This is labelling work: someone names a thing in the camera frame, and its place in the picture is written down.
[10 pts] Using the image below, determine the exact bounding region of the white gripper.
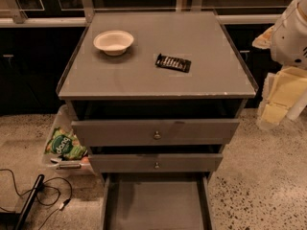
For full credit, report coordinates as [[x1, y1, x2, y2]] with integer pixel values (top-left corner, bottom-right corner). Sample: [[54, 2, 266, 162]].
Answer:
[[252, 0, 307, 128]]

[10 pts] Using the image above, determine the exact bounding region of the black rxbar chocolate wrapper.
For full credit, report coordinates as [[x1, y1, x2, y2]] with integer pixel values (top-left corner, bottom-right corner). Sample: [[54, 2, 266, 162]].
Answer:
[[155, 54, 191, 73]]

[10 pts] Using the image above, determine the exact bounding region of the top grey drawer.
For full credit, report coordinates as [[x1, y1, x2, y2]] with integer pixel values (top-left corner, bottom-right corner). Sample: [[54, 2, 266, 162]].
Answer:
[[71, 119, 239, 147]]

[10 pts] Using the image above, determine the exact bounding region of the grey drawer cabinet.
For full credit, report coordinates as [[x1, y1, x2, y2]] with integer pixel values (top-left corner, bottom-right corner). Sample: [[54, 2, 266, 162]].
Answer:
[[56, 11, 259, 177]]

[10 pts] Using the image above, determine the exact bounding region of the middle grey drawer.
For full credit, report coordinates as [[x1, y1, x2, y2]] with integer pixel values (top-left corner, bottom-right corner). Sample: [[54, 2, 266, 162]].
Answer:
[[89, 153, 223, 173]]

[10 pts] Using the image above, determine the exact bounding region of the bottom grey open drawer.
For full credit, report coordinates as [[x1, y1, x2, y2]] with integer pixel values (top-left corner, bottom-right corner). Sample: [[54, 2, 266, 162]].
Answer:
[[100, 172, 216, 230]]

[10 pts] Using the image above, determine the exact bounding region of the metal window railing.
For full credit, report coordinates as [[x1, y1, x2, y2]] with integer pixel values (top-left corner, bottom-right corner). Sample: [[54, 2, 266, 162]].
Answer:
[[0, 0, 293, 27]]

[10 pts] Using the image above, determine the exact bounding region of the white paper bowl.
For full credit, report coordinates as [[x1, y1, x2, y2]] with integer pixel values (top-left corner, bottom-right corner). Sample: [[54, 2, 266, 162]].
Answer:
[[93, 31, 134, 56]]

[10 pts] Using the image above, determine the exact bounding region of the green snack bag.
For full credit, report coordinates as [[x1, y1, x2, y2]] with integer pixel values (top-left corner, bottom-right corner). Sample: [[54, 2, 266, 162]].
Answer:
[[45, 127, 87, 160]]

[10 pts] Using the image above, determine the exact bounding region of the clear plastic storage bin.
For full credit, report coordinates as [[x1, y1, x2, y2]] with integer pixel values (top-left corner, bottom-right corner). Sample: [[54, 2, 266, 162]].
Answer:
[[41, 104, 94, 175]]

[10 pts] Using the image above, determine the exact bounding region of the black flat stand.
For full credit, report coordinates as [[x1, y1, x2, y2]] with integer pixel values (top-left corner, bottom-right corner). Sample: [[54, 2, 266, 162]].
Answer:
[[0, 174, 44, 230]]

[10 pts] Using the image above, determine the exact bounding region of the black cable on floor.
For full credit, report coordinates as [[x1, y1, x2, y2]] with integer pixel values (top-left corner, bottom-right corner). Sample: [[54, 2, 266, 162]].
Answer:
[[0, 168, 74, 230]]

